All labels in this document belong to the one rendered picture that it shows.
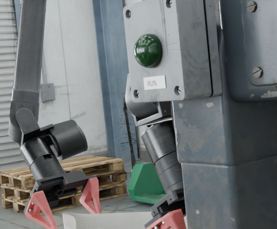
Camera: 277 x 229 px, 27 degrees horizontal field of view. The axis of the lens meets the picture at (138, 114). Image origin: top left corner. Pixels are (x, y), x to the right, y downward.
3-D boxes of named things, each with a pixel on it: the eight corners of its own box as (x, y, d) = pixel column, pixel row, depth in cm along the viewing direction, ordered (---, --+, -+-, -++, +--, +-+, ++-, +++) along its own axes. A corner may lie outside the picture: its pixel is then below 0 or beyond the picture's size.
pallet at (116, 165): (-1, 183, 656) (-3, 170, 656) (91, 166, 721) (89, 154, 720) (25, 190, 587) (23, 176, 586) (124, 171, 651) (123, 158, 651)
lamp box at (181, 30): (131, 103, 53) (122, 6, 53) (168, 98, 56) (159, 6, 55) (185, 100, 47) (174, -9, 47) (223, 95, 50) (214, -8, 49)
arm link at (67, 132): (10, 130, 121) (12, 111, 113) (60, 112, 125) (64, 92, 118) (34, 178, 117) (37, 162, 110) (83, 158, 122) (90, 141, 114)
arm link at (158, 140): (132, 136, 86) (147, 117, 81) (170, 127, 89) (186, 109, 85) (150, 176, 83) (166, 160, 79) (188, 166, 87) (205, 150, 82)
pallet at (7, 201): (2, 207, 658) (0, 195, 657) (92, 188, 726) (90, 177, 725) (31, 217, 590) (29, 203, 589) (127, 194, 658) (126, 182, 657)
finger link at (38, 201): (85, 214, 103) (62, 176, 108) (50, 224, 99) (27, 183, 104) (74, 236, 108) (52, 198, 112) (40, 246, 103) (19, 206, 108)
